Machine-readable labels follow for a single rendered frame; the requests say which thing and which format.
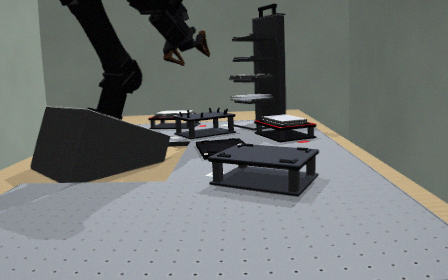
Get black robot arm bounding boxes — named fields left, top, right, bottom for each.
left=60, top=0, right=189, bottom=119

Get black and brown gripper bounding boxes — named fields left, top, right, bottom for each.
left=160, top=21, right=210, bottom=66

